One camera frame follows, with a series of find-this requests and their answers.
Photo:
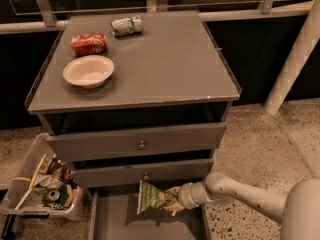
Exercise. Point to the white paper bowl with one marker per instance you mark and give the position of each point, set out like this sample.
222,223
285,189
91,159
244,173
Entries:
89,71

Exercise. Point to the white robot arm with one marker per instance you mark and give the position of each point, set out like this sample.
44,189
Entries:
298,212

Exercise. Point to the grey top drawer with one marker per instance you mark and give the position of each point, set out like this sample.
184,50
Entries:
137,142

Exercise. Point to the brown snack wrapper in bin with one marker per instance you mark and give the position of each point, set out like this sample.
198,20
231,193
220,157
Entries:
51,165

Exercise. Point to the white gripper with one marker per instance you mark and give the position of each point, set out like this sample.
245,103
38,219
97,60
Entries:
185,195

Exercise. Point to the grey middle drawer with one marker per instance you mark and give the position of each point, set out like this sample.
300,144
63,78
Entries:
132,174

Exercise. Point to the red soda can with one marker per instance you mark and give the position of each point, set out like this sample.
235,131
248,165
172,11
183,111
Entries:
89,44

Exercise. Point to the grey drawer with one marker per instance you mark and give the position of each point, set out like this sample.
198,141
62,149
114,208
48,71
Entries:
137,142
132,174
115,218

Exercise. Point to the grey drawer cabinet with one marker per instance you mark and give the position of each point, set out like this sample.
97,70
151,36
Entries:
169,75

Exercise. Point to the clear plastic trash bin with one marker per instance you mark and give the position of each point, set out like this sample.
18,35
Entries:
28,187

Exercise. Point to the metal railing with glass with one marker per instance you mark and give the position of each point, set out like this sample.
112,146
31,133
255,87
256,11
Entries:
27,16

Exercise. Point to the green jalapeno chip bag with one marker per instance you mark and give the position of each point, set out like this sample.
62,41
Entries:
151,197

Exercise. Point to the grey bottom drawer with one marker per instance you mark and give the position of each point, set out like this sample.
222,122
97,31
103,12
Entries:
115,218

